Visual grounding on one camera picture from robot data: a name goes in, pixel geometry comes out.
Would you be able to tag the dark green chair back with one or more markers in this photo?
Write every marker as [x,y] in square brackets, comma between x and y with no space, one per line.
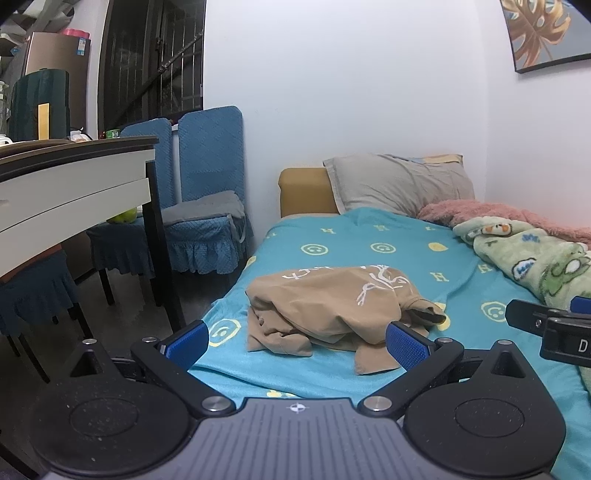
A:
[27,92]

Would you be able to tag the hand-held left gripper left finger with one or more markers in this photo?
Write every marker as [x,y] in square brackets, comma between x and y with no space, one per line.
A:
[187,345]

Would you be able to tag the green cartoon blanket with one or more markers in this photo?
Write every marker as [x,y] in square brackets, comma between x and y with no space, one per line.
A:
[531,258]

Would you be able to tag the pink fluffy blanket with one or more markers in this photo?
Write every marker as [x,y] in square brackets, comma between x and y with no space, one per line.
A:
[485,212]

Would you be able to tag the dark barred window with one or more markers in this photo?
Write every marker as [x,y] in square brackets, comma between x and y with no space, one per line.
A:
[147,60]

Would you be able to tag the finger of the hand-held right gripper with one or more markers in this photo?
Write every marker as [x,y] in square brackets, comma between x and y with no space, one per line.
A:
[526,314]
[581,304]

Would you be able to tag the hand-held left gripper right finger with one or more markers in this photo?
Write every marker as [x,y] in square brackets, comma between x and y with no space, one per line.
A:
[406,346]

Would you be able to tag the grey seat cushion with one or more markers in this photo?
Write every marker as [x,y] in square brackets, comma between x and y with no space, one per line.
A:
[203,207]

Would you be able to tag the blue covered chair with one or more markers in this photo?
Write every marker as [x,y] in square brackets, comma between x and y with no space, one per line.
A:
[159,152]
[210,152]
[32,290]

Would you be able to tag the white and dark table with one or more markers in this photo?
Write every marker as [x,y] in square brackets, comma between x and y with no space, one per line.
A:
[69,194]

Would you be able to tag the tan thin pillow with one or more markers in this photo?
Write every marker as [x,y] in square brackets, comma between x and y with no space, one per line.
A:
[443,158]

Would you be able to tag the tan printed t-shirt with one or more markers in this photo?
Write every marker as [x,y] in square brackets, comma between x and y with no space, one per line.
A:
[323,304]

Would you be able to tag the green fruit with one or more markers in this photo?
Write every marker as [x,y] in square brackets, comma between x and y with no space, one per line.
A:
[122,217]

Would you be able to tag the grey pillow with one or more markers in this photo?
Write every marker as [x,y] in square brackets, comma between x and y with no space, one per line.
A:
[392,184]

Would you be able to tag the pink lidded container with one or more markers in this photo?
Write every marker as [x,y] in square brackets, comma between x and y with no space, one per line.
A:
[75,34]

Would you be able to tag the tan upholstered bed end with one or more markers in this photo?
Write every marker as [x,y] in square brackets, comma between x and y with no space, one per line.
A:
[304,191]

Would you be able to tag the green can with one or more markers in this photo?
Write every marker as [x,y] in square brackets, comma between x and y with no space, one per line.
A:
[113,134]

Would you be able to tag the gold refrigerator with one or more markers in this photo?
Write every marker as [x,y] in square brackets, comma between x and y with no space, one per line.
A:
[55,55]

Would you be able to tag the blue printed bedsheet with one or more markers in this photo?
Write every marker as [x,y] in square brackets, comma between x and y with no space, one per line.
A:
[401,230]

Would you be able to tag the leaf wall picture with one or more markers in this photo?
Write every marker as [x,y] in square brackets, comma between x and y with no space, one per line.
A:
[535,32]

